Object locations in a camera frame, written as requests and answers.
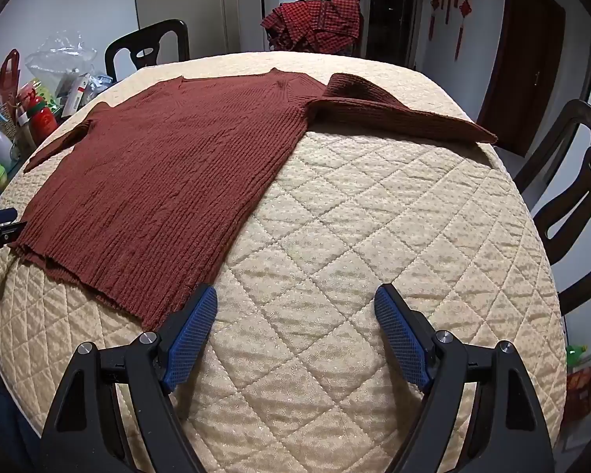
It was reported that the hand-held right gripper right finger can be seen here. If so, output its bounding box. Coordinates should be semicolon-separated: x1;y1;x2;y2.
374;283;555;473

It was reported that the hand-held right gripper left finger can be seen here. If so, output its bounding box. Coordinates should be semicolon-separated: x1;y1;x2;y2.
39;283;219;473

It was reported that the brown knit sweater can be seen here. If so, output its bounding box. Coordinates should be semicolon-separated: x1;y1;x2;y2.
10;66;498;331

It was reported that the white plastic bottle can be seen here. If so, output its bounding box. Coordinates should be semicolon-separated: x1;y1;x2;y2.
0;118;15;169

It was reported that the red sauce bottle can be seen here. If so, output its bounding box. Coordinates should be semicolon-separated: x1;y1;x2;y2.
26;93;61;147

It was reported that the beige quilted table cover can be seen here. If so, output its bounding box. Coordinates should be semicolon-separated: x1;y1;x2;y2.
0;49;568;473

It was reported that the red paper bag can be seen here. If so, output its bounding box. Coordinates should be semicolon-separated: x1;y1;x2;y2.
0;48;23;109

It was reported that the white box with red stripe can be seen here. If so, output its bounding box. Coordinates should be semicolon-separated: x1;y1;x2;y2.
56;72;92;119

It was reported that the clear plastic bag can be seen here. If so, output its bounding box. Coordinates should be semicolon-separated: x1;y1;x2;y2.
24;32;100;95

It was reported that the red cardboard box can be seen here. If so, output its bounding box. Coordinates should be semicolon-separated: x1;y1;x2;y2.
565;367;591;425

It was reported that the dark wooden chair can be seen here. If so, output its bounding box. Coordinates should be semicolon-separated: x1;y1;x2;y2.
104;19;191;82
514;99;591;317

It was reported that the brown wooden door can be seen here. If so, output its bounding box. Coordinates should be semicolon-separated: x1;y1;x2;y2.
475;0;567;158

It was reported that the red checked cloth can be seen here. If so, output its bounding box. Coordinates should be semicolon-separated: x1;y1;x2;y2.
261;0;366;56

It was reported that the dark glass door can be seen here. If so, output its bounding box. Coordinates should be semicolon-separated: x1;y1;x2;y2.
362;0;427;71

